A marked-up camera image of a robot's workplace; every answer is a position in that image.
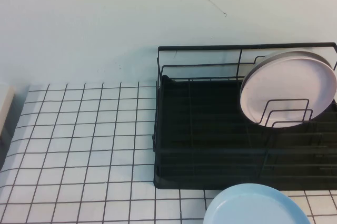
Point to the black plastic drip tray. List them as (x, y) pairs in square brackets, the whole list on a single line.
[(210, 118)]

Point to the light blue round plate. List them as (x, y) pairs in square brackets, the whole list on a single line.
[(252, 205)]

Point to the white black-grid tablecloth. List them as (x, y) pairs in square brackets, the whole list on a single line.
[(79, 142)]

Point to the beige wooden block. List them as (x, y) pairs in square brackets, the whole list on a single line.
[(6, 108)]

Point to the pink round plate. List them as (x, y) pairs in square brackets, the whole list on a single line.
[(287, 87)]

